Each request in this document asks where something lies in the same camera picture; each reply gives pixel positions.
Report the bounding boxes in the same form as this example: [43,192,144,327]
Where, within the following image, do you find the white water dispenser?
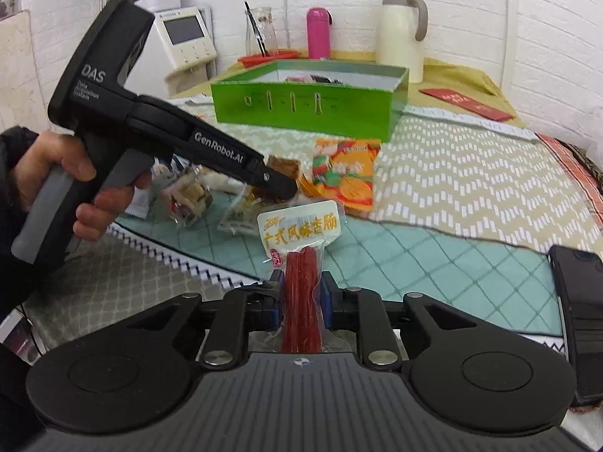
[125,7,217,99]

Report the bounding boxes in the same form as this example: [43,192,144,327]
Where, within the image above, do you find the red plastic basket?
[237,49,300,69]

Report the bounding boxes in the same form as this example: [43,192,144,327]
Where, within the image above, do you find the black straw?
[244,1,268,57]

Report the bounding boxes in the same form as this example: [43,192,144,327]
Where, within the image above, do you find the red sausage pack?
[257,199,343,354]

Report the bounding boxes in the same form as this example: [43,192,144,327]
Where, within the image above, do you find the orange green snack bag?
[298,139,381,212]

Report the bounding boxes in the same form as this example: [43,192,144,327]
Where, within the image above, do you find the wafer biscuit pack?
[159,167,214,228]

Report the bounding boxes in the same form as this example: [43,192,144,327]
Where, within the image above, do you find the pink thermos bottle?
[306,7,332,59]

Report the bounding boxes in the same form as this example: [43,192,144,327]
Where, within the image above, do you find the person's left hand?
[9,131,151,242]

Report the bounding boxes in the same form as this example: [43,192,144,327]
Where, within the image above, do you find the orange candy bag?
[267,155,300,180]

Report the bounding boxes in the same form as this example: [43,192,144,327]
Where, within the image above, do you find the glass carafe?
[245,7,279,55]

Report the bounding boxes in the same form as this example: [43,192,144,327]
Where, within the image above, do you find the green cardboard box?
[211,59,409,142]

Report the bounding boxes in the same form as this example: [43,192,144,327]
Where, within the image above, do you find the patterned tablecloth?
[26,107,602,348]

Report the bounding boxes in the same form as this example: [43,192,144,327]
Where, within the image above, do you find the cream thermos jug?
[375,0,428,84]

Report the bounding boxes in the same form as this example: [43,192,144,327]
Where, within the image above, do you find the red envelope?
[420,89,514,122]

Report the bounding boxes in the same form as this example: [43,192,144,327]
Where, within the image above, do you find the black phone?
[548,245,603,406]

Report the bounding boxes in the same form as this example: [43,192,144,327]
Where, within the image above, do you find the yellow cloth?
[175,50,527,128]

